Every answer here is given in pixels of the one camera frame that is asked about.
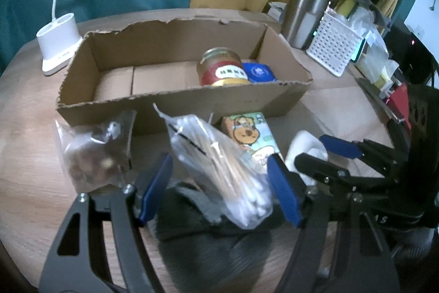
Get stainless steel tumbler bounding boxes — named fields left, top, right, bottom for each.
left=281, top=0, right=331, bottom=50

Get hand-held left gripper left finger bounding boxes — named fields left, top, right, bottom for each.
left=38, top=153, right=174, bottom=293

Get clear bag of nuts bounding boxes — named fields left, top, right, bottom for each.
left=55, top=110, right=138, bottom=195

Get cardboard box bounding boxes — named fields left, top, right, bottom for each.
left=56, top=18, right=313, bottom=136

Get grey strap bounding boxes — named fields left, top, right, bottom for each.
left=338, top=0, right=392, bottom=30

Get black monitor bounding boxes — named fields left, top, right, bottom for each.
left=387, top=18, right=439, bottom=85

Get clear bag of cotton swabs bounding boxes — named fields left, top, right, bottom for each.
left=153, top=103, right=274, bottom=230

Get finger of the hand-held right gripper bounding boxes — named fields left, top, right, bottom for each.
left=294, top=152, right=389, bottom=192
left=320, top=134, right=399, bottom=174

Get grey knitted cloth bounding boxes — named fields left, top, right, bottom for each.
left=151, top=181, right=275, bottom=293

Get white tissue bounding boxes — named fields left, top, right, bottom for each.
left=284, top=130, right=328, bottom=187

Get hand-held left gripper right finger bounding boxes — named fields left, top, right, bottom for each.
left=267, top=154, right=401, bottom=293

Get white perforated basket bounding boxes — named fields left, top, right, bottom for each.
left=306, top=6, right=366, bottom=77

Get yellow sponge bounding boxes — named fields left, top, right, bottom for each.
left=334, top=0, right=359, bottom=19

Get clear plastic bags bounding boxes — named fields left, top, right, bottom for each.
left=350, top=8, right=400, bottom=89

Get glass jar with red label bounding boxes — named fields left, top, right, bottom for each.
left=197, top=48, right=251, bottom=87

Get white desk lamp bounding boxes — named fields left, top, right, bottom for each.
left=36, top=0, right=84, bottom=77

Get small cartoon bear box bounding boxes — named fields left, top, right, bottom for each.
left=220, top=112, right=285, bottom=174

